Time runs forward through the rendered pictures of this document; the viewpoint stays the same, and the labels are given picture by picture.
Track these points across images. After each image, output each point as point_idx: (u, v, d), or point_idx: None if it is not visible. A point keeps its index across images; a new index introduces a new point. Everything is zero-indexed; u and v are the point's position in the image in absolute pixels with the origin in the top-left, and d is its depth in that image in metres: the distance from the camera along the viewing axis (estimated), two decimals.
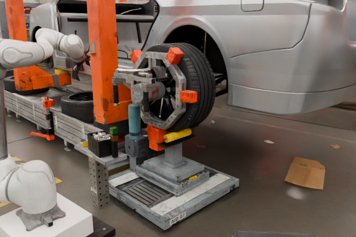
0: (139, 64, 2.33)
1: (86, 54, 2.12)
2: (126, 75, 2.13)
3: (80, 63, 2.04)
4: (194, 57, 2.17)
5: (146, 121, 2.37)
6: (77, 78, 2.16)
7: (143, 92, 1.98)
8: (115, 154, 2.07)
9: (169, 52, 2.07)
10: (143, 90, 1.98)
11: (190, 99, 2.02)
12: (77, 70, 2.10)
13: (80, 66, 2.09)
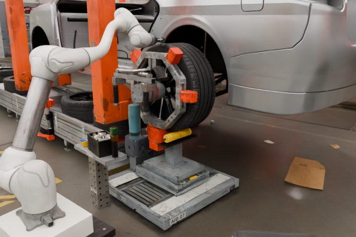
0: (139, 64, 2.32)
1: None
2: (126, 75, 2.13)
3: (153, 35, 2.09)
4: (194, 57, 2.17)
5: (146, 121, 2.37)
6: None
7: (143, 92, 1.98)
8: (115, 154, 2.07)
9: (169, 52, 2.07)
10: (143, 90, 1.98)
11: (190, 99, 2.02)
12: None
13: (156, 37, 2.16)
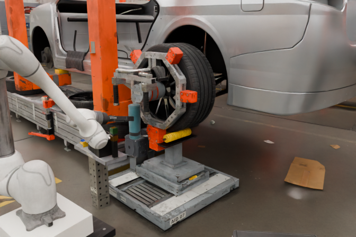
0: (139, 64, 2.32)
1: (117, 118, 1.90)
2: (126, 75, 2.13)
3: None
4: (198, 65, 2.15)
5: (146, 121, 2.37)
6: (117, 121, 2.05)
7: (143, 92, 1.98)
8: (115, 154, 2.07)
9: (169, 52, 2.07)
10: (143, 90, 1.98)
11: (190, 99, 2.02)
12: None
13: (108, 121, 1.95)
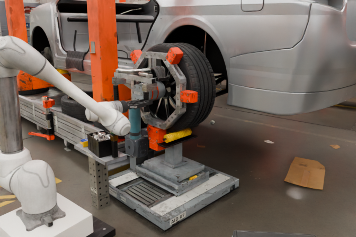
0: (139, 64, 2.33)
1: (125, 102, 1.96)
2: (126, 75, 2.13)
3: (124, 103, 1.85)
4: (198, 65, 2.15)
5: (146, 121, 2.37)
6: (147, 101, 1.98)
7: (143, 92, 1.98)
8: (115, 154, 2.07)
9: (169, 52, 2.07)
10: (143, 90, 1.98)
11: (190, 99, 2.02)
12: (137, 104, 1.92)
13: (132, 102, 1.91)
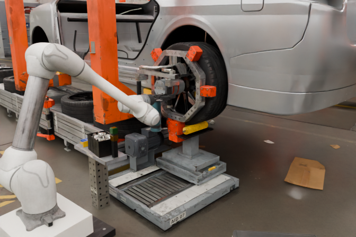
0: (159, 61, 2.50)
1: None
2: (150, 72, 2.30)
3: (151, 96, 2.03)
4: (216, 63, 2.32)
5: (166, 115, 2.54)
6: (170, 95, 2.15)
7: (167, 87, 2.15)
8: (115, 154, 2.07)
9: (189, 49, 2.24)
10: (167, 85, 2.15)
11: (210, 93, 2.19)
12: (162, 98, 2.10)
13: (158, 96, 2.08)
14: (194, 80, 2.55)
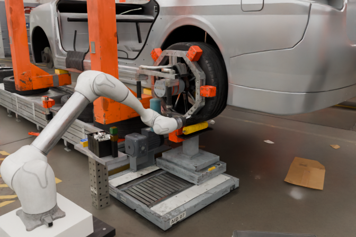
0: (159, 61, 2.50)
1: None
2: (150, 72, 2.30)
3: (180, 116, 2.23)
4: (216, 63, 2.32)
5: (166, 115, 2.54)
6: (196, 115, 2.35)
7: (167, 87, 2.15)
8: (115, 154, 2.07)
9: (189, 49, 2.24)
10: (167, 85, 2.15)
11: (210, 93, 2.19)
12: None
13: None
14: (194, 80, 2.55)
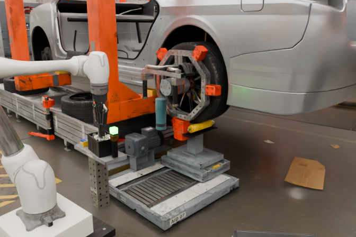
0: (165, 61, 2.53)
1: None
2: (156, 71, 2.34)
3: (107, 96, 1.62)
4: (221, 62, 2.36)
5: (171, 114, 2.58)
6: (104, 128, 1.67)
7: (172, 85, 2.19)
8: (115, 154, 2.07)
9: (195, 49, 2.28)
10: (172, 84, 2.19)
11: (215, 92, 2.23)
12: None
13: None
14: None
